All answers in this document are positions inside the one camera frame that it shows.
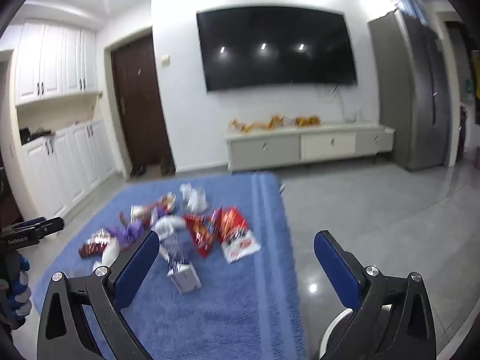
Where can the large black wall television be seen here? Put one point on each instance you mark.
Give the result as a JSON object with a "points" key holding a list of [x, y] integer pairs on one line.
{"points": [[243, 47]]}

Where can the blue fluffy table cover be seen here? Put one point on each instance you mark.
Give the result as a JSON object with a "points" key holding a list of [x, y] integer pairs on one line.
{"points": [[248, 309]]}

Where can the white upper wall cabinets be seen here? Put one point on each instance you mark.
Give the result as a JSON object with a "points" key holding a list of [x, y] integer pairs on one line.
{"points": [[54, 60]]}

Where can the dark red snack wrapper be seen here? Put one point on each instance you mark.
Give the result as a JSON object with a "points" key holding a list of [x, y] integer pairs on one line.
{"points": [[95, 244]]}

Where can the dark brown entrance door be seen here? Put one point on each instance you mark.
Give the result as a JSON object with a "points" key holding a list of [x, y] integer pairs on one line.
{"points": [[138, 98]]}

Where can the grey double door refrigerator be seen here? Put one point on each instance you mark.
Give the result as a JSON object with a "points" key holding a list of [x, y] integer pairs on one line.
{"points": [[413, 89]]}

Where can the white grey TV cabinet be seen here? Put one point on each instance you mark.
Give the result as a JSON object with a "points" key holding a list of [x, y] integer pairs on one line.
{"points": [[287, 146]]}

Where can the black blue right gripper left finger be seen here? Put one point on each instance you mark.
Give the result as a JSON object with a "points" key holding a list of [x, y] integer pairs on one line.
{"points": [[64, 330]]}

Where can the small white carton box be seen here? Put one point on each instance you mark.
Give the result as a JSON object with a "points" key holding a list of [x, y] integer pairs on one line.
{"points": [[185, 278]]}

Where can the red orange chip bag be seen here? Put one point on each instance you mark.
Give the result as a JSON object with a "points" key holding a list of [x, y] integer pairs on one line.
{"points": [[203, 230]]}

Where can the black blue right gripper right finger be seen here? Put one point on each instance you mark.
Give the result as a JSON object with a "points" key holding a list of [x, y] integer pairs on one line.
{"points": [[386, 317]]}

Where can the red white snack bag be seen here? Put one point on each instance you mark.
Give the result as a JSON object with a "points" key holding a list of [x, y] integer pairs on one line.
{"points": [[237, 240]]}

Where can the crumpled silver white wrapper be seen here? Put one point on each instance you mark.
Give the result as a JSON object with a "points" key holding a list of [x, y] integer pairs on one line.
{"points": [[194, 200]]}

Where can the white lower cabinets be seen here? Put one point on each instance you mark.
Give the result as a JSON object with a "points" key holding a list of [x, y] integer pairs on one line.
{"points": [[64, 167]]}

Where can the white plastic bag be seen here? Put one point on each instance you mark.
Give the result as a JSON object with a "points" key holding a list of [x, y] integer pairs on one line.
{"points": [[167, 225]]}

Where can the purple plastic bag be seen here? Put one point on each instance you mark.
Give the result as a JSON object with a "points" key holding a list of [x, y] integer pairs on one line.
{"points": [[127, 236]]}

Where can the red white paper bag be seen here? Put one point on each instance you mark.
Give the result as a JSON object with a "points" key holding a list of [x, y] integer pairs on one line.
{"points": [[148, 215]]}

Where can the golden dragon ornament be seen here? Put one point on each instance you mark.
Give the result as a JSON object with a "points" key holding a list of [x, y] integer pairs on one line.
{"points": [[276, 122]]}

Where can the black shoes by door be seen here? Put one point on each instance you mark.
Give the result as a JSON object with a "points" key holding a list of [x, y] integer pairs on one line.
{"points": [[152, 170]]}

